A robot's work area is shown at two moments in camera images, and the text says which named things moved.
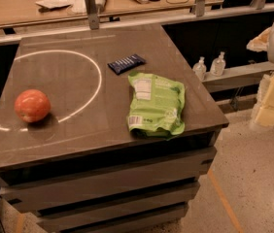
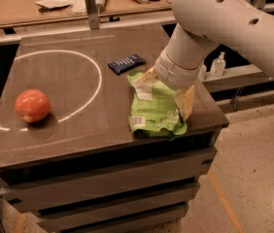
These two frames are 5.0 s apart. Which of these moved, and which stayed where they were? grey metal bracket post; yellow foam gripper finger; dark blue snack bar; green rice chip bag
Moved: yellow foam gripper finger
Stayed: dark blue snack bar; grey metal bracket post; green rice chip bag
